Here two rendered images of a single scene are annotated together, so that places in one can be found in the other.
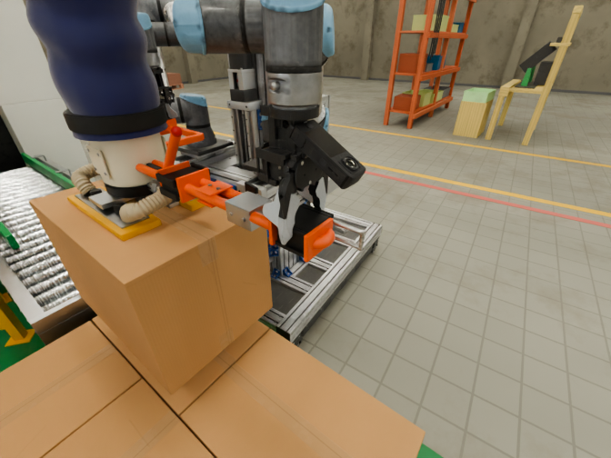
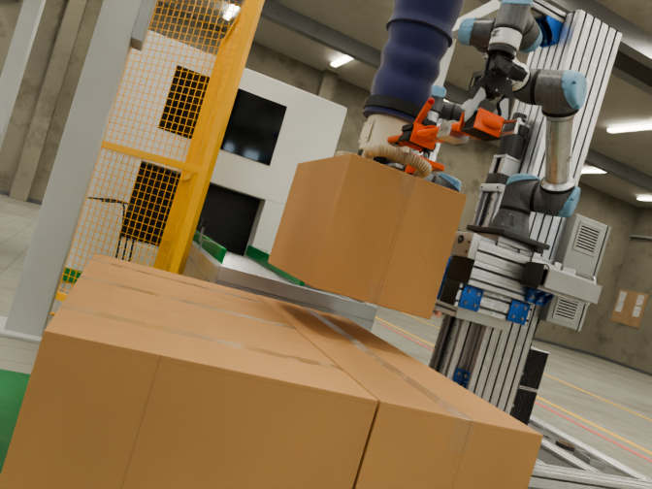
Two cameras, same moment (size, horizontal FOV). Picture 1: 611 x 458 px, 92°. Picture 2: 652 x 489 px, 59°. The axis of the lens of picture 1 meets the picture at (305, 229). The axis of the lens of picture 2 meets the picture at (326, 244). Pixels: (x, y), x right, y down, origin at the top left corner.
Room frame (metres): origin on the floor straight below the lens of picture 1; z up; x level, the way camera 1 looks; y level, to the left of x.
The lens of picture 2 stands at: (-0.92, -0.56, 0.79)
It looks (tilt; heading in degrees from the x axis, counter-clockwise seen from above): 0 degrees down; 34
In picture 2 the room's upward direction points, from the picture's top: 17 degrees clockwise
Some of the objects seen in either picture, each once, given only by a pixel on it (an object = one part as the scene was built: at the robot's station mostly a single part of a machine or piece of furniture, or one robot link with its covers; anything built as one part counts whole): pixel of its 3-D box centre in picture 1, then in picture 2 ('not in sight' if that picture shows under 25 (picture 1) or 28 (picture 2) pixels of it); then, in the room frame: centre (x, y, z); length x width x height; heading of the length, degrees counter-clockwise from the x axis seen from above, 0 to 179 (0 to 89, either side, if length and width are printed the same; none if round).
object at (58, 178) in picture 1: (64, 176); (276, 262); (2.15, 1.86, 0.60); 1.60 x 0.11 x 0.09; 53
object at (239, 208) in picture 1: (249, 210); (453, 132); (0.52, 0.11, 1.19); 0.07 x 0.07 x 0.04; 53
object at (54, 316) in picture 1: (127, 277); (300, 294); (1.01, 0.80, 0.58); 0.70 x 0.03 x 0.06; 143
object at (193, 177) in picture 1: (185, 181); (418, 137); (0.65, 0.28, 1.20); 0.10 x 0.08 x 0.06; 143
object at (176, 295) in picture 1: (161, 258); (356, 232); (0.78, 0.47, 0.87); 0.60 x 0.40 x 0.40; 53
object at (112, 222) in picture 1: (109, 204); not in sight; (0.73, 0.54, 1.10); 0.34 x 0.10 x 0.05; 53
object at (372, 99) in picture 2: (120, 115); (396, 113); (0.80, 0.48, 1.32); 0.23 x 0.23 x 0.04
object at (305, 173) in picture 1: (291, 146); (493, 74); (0.46, 0.02, 1.34); 0.09 x 0.08 x 0.12; 52
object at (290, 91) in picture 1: (293, 90); (504, 42); (0.45, 0.02, 1.42); 0.08 x 0.08 x 0.05
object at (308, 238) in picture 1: (300, 232); (480, 124); (0.43, 0.01, 1.20); 0.08 x 0.07 x 0.05; 53
